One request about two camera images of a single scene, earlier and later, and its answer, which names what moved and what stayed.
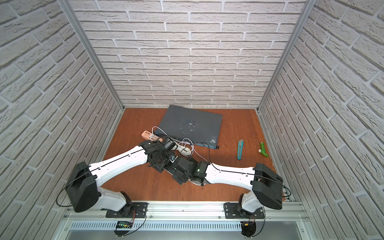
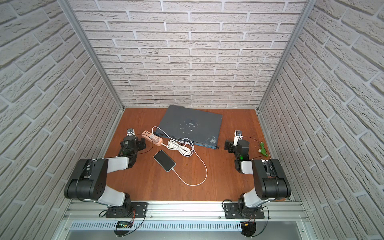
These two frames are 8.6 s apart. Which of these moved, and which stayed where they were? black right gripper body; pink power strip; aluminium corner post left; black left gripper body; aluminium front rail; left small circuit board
Moved: black left gripper body; black right gripper body
Stayed: left small circuit board; aluminium corner post left; aluminium front rail; pink power strip
